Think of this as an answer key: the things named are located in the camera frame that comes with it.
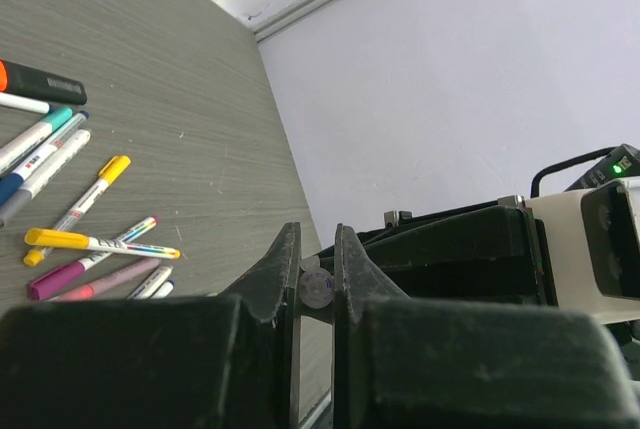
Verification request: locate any grey end white marker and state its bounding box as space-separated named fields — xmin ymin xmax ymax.
xmin=127 ymin=265 xmax=173 ymax=299

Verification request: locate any teal cap white marker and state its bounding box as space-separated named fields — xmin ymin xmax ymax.
xmin=1 ymin=107 xmax=73 ymax=173

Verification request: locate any lilac pen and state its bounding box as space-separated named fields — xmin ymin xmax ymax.
xmin=52 ymin=258 xmax=160 ymax=301

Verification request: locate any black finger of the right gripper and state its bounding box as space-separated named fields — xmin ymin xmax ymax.
xmin=319 ymin=203 xmax=556 ymax=308

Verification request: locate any blue cap white marker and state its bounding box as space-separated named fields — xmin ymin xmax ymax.
xmin=0 ymin=92 xmax=55 ymax=114

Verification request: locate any yellow end rainbow pen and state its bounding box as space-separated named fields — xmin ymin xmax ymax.
xmin=24 ymin=228 xmax=181 ymax=259

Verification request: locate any magenta end rainbow pen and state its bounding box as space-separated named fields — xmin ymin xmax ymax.
xmin=27 ymin=216 xmax=158 ymax=301

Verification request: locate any grey cap white marker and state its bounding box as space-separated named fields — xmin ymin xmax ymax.
xmin=1 ymin=129 xmax=92 ymax=227

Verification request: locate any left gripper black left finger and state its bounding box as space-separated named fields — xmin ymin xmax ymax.
xmin=1 ymin=223 xmax=301 ymax=428

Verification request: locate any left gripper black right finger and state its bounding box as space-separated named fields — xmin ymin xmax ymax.
xmin=332 ymin=225 xmax=633 ymax=428

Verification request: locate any blue end white marker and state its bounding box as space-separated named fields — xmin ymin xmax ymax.
xmin=150 ymin=280 xmax=174 ymax=299

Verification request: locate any clear pen cap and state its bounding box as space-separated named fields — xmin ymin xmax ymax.
xmin=298 ymin=256 xmax=334 ymax=309

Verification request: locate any orange black highlighter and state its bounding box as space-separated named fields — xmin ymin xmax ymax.
xmin=1 ymin=59 xmax=88 ymax=105

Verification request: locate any dark blue cap marker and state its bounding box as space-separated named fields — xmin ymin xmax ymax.
xmin=1 ymin=111 xmax=89 ymax=204

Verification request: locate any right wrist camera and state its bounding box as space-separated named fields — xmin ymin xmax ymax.
xmin=525 ymin=177 xmax=639 ymax=324

